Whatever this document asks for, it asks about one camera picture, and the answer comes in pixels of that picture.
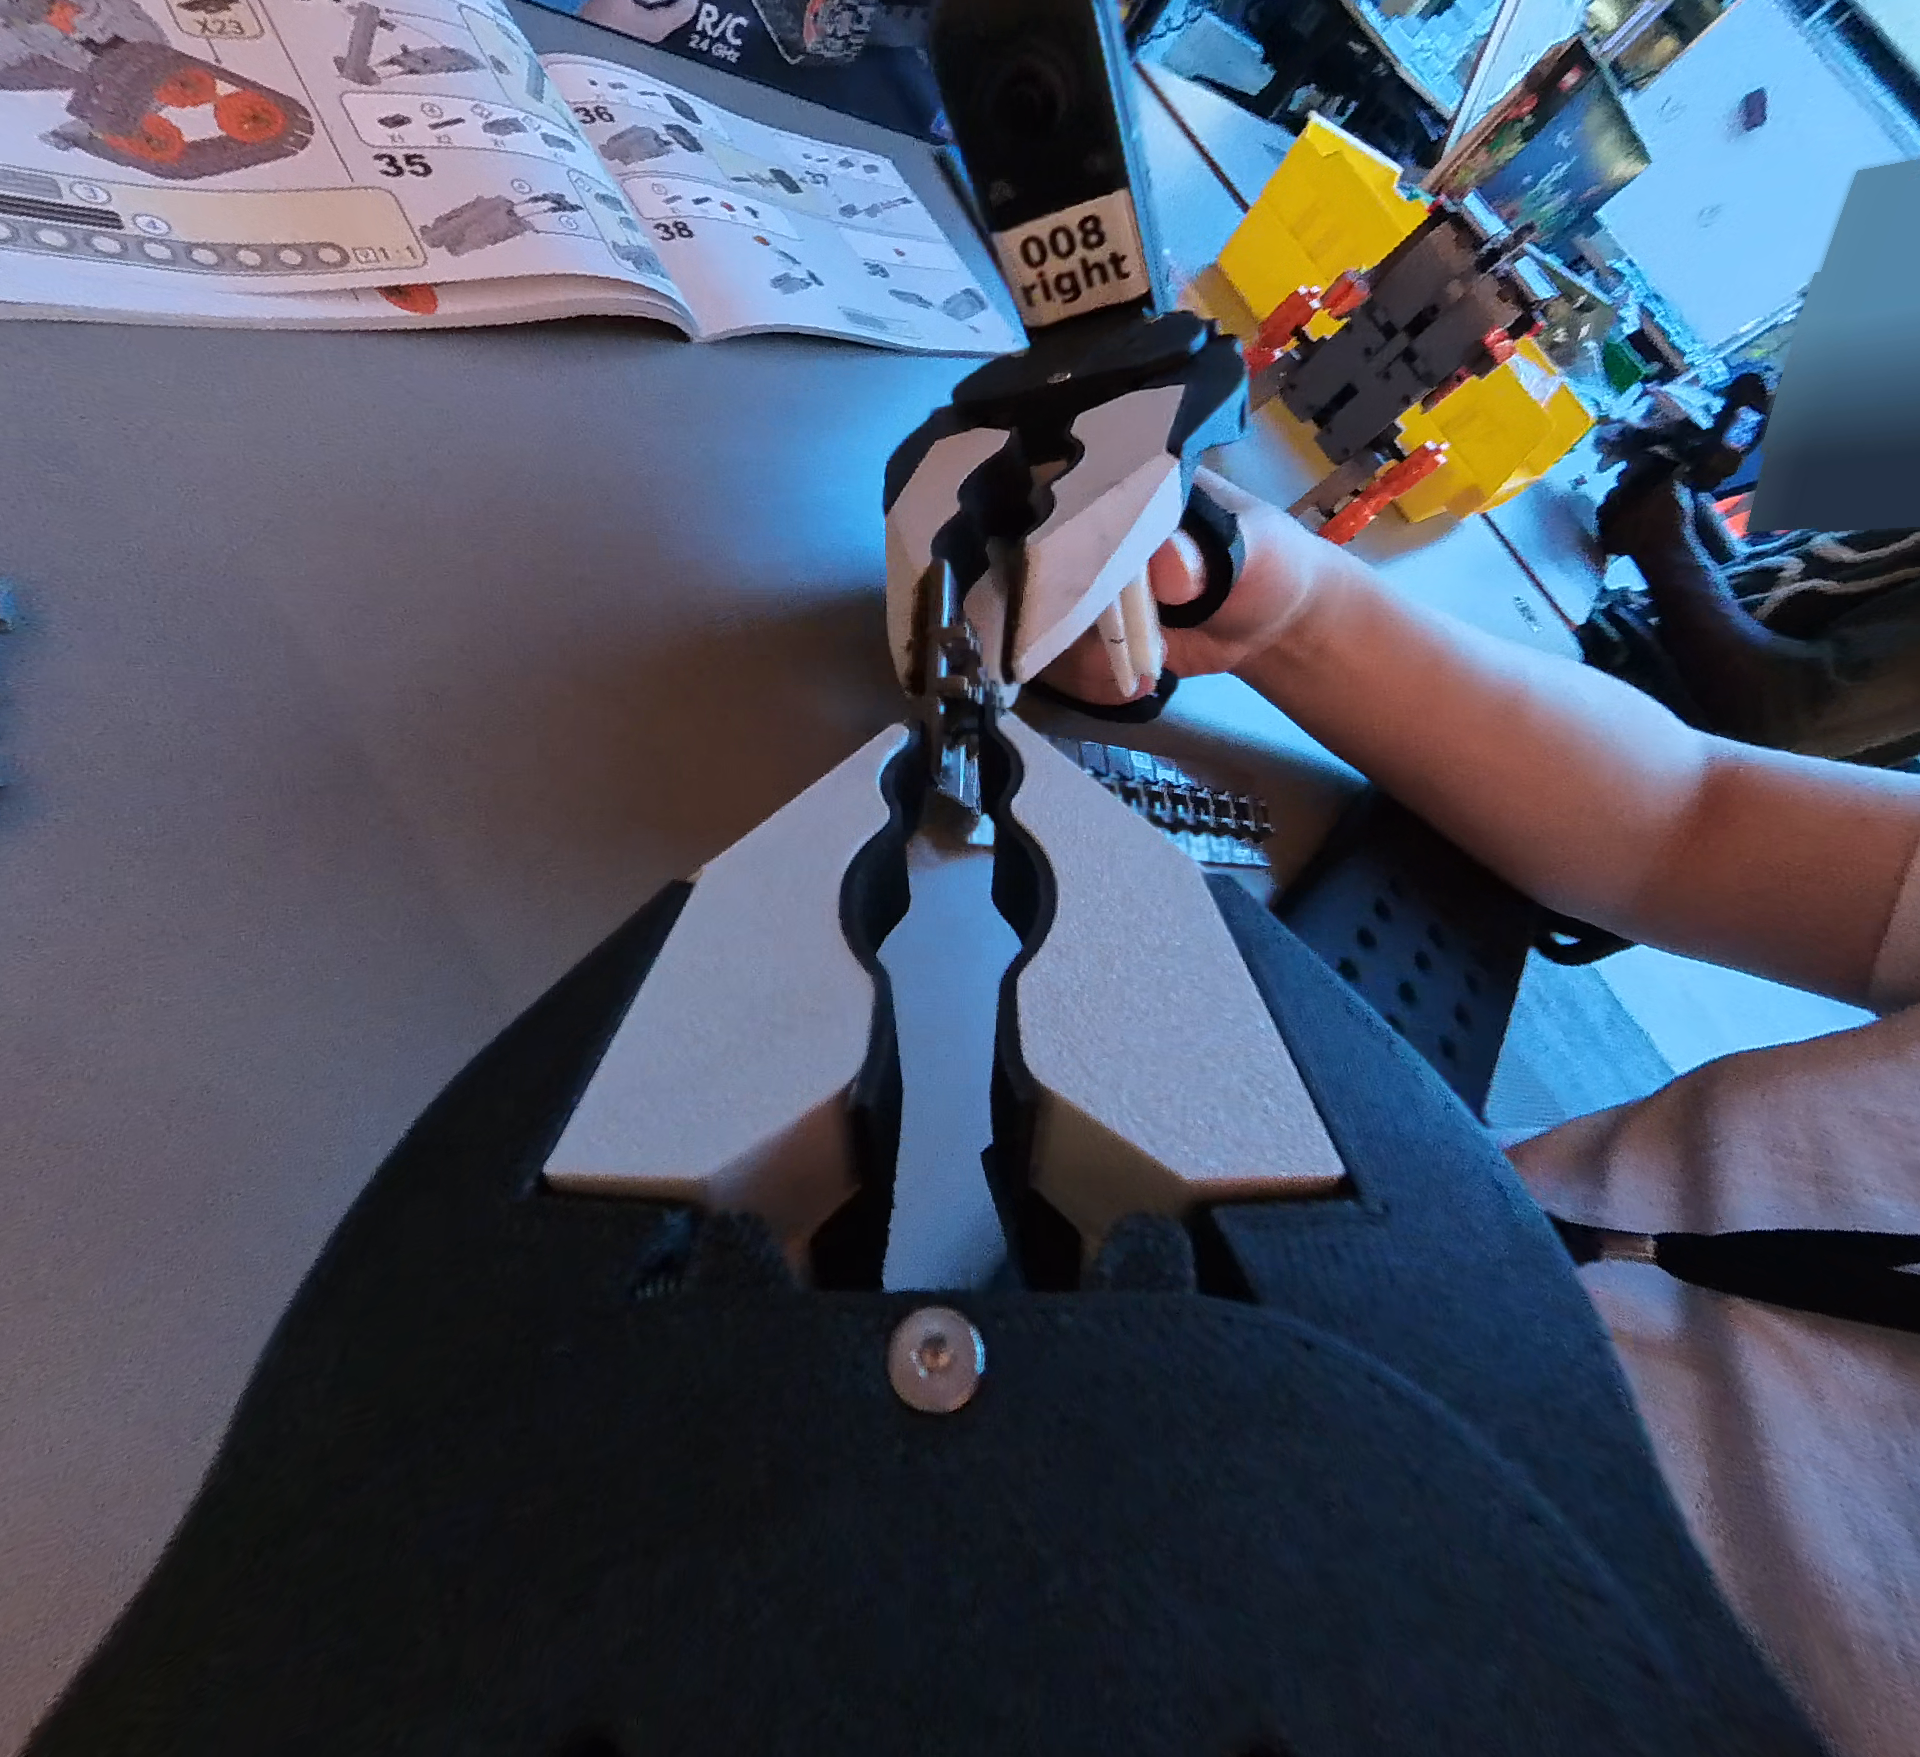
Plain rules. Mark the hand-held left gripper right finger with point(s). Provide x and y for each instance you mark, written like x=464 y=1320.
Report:
x=1163 y=1038

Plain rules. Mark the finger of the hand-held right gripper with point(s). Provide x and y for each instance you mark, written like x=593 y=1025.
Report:
x=1096 y=527
x=917 y=513

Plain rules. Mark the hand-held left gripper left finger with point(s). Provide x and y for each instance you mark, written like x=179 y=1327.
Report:
x=720 y=1021

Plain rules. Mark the grey desk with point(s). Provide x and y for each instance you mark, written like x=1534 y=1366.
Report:
x=376 y=588

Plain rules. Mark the person's right hand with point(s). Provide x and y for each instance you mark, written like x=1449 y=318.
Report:
x=1261 y=588

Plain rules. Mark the black perforated chair back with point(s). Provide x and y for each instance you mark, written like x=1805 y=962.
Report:
x=1425 y=946

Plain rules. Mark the yellow plastic bin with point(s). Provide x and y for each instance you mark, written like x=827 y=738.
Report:
x=1306 y=226

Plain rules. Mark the grey orange toy robot model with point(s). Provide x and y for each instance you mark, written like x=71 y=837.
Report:
x=1397 y=347

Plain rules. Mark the dark printed toy box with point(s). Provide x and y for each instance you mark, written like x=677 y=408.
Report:
x=1545 y=146

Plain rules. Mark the open instruction booklet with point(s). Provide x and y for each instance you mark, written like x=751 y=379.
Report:
x=376 y=137

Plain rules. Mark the white board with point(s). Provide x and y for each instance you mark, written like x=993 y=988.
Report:
x=1725 y=167

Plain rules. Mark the person's pale shirt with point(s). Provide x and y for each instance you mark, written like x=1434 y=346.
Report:
x=1770 y=1488

